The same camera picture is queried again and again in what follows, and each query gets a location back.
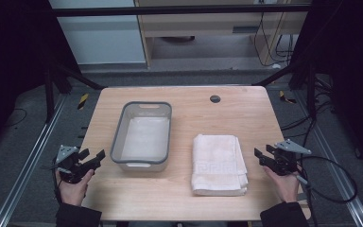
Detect black floor cables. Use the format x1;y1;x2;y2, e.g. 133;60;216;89
280;75;338;140

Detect black horizontal bar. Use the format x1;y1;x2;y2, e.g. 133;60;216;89
51;4;312;18

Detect metal floor rail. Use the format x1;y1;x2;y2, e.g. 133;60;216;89
0;94;68;227
296;90;363;227

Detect white basin with grey rim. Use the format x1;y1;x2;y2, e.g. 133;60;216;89
110;100;173;173

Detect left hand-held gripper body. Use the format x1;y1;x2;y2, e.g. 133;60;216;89
51;145;93;184

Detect black curtain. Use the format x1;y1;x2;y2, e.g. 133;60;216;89
291;0;363;174
0;0;80;159

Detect white towel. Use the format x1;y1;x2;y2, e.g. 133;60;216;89
191;133;250;197

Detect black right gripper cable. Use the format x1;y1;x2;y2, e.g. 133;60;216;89
296;155;359;204

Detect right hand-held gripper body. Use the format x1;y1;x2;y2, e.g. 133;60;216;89
270;139;312;177

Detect light wooden desk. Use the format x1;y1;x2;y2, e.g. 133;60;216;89
134;0;312;68

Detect white cabinet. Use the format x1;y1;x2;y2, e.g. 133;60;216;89
48;0;147;66

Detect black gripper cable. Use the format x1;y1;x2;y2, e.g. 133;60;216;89
296;155;359;204
52;179;62;206

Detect hanging black cables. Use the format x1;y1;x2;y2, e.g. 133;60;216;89
253;11;295;68

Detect thin black floor cable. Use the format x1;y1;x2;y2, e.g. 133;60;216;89
4;108;28;128

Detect person's right hand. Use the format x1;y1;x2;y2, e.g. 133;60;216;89
262;166;302;203

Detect black metal stand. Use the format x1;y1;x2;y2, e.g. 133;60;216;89
253;62;318;120
43;62;107;125

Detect person's left hand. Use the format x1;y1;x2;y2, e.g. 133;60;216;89
56;169;95;207

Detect yellow black striped marker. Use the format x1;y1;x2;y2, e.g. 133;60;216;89
77;93;90;111
278;90;297;105

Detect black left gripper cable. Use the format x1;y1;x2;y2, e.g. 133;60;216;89
52;179;62;206

